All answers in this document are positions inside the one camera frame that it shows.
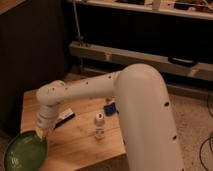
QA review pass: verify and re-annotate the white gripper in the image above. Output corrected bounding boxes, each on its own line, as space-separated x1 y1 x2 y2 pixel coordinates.
36 105 59 139

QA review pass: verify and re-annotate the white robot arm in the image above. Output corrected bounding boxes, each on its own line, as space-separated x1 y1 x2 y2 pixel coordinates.
36 64 184 171

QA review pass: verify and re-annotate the black and white box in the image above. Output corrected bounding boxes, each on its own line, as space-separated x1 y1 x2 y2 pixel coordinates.
55 108 75 128

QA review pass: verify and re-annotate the small clear bottle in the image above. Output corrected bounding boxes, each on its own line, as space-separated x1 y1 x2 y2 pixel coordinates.
94 114 105 139

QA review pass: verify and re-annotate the small blue object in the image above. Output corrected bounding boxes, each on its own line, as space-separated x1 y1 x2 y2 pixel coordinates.
103 99 117 116

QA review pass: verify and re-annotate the metal stand pole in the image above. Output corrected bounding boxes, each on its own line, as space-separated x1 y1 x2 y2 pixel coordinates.
72 0 83 46

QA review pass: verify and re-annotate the long grey case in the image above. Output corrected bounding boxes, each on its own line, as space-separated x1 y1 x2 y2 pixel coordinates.
69 41 213 81

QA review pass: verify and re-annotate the cluttered white shelf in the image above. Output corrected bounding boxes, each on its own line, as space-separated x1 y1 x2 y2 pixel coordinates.
74 0 213 21

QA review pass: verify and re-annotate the black case handle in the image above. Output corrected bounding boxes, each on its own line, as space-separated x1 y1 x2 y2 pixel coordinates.
168 57 198 67

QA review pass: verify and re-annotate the black floor cable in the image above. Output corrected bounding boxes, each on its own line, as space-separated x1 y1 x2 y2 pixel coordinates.
199 94 213 168

